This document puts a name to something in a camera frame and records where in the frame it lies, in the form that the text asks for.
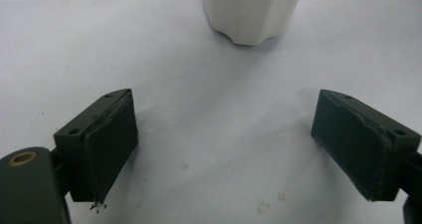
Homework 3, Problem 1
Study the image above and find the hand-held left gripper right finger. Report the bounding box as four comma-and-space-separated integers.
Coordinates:
311, 89, 422, 202

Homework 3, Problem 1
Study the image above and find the pale blue table sheet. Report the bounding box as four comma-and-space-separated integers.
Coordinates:
0, 0, 422, 224

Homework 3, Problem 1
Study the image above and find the cream pump bottle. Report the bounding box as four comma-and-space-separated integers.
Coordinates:
203, 0, 306, 47

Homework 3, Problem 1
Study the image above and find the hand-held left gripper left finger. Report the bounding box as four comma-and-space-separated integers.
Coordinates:
53, 88, 139, 205

